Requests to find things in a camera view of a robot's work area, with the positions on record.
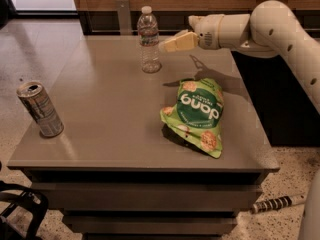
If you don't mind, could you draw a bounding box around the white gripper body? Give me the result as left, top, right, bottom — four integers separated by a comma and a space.
188, 14, 224, 50

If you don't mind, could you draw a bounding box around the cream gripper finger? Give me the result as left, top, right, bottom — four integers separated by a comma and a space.
172, 29, 189, 38
159, 31, 198, 53

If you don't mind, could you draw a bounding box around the clear plastic water bottle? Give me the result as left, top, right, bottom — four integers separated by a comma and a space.
137, 6, 161, 73

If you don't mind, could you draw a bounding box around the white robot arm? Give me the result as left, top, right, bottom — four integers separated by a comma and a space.
159, 0, 320, 113

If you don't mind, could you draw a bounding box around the silver redbull can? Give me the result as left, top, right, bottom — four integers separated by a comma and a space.
16, 81, 64, 137

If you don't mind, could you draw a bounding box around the green snack bag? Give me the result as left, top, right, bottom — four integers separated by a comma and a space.
160, 78, 224, 158

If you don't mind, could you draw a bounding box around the grey drawer cabinet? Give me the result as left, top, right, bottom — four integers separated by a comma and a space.
8, 36, 279, 240

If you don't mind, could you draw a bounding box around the white power strip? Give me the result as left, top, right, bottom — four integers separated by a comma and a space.
250, 194, 306, 214

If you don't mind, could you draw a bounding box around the black chair base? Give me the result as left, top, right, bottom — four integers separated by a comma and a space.
0, 181, 48, 240

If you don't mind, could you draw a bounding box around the left metal wall bracket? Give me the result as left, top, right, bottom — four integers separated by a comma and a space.
116, 0, 132, 35

